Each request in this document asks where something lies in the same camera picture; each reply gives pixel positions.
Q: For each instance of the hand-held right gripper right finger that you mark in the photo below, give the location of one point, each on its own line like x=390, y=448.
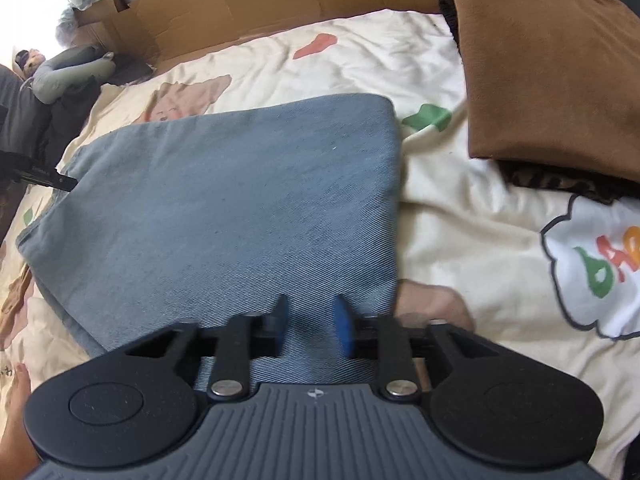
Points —
x=344, y=330

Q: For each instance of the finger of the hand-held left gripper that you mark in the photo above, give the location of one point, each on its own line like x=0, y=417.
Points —
x=35, y=171

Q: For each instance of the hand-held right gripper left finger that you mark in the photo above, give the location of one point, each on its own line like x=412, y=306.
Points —
x=280, y=325

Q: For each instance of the light blue denim pants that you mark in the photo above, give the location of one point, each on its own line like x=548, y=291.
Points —
x=225, y=200

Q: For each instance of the black cloth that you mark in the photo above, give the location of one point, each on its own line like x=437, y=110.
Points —
x=75, y=105

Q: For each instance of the grey neck pillow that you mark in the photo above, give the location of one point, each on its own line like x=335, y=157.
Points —
x=65, y=72

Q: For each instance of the small brown teddy bear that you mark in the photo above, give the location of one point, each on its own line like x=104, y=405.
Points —
x=30, y=62

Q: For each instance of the printed cream bed sheet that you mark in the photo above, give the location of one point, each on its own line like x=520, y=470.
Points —
x=475, y=240

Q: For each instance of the person's bare leg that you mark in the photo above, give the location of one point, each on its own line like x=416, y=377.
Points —
x=15, y=420

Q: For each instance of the dark leopard print cloth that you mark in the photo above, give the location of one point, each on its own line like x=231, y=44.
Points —
x=560, y=180

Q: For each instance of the brown cardboard sheet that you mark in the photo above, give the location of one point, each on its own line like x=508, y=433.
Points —
x=260, y=0

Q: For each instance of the brown folded cloth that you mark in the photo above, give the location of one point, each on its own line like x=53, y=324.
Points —
x=550, y=70

